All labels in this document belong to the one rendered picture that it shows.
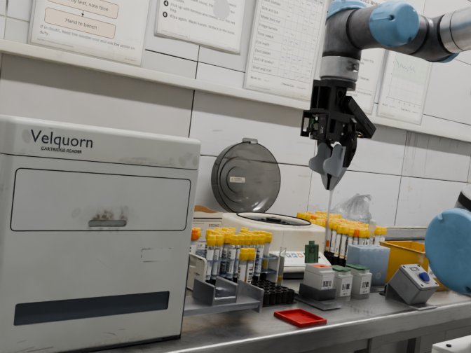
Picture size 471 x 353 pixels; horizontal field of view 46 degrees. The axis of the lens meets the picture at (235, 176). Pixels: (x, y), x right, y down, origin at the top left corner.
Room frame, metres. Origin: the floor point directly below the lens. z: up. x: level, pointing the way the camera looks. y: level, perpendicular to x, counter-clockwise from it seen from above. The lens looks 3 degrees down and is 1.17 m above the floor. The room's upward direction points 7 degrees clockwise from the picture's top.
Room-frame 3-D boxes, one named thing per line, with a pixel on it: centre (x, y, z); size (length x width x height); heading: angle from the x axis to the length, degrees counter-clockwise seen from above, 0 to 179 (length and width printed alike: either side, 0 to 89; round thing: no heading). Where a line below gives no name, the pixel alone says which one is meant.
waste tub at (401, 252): (1.40, -0.48, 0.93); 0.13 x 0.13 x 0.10; 36
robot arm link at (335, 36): (1.10, -0.18, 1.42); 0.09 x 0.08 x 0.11; 31
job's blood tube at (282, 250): (1.13, -0.11, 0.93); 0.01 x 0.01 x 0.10
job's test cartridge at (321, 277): (1.12, -0.19, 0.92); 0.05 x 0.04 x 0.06; 40
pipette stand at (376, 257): (1.31, -0.33, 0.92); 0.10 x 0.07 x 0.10; 124
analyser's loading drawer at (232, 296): (0.90, 0.03, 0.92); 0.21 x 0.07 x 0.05; 129
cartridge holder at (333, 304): (1.12, -0.19, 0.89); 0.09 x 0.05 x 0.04; 40
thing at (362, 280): (1.21, -0.29, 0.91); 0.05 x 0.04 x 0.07; 39
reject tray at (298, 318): (0.99, -0.15, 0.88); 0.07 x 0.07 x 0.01; 39
